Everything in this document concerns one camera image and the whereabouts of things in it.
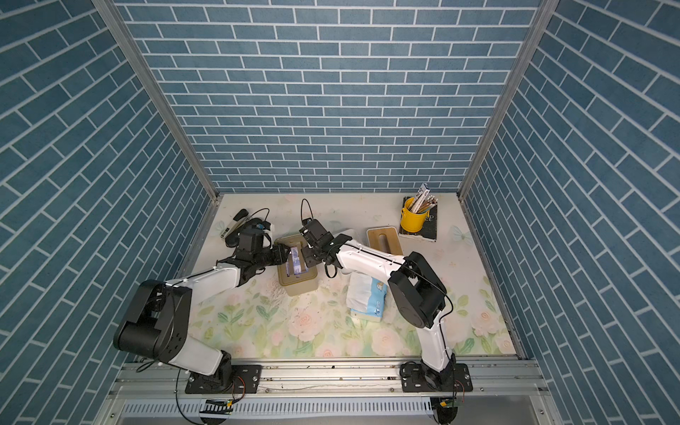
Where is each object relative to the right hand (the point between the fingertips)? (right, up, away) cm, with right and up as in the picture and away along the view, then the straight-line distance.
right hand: (311, 255), depth 91 cm
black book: (+45, +8, +16) cm, 49 cm away
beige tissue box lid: (-9, -5, -2) cm, 10 cm away
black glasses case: (-33, +5, +11) cm, 35 cm away
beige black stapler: (-33, +11, +15) cm, 38 cm away
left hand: (-8, +2, +3) cm, 8 cm away
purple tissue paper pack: (-6, -2, +1) cm, 6 cm away
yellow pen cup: (+37, +12, +13) cm, 41 cm away
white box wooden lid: (+27, +5, +11) cm, 29 cm away
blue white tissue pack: (+19, -12, -6) cm, 23 cm away
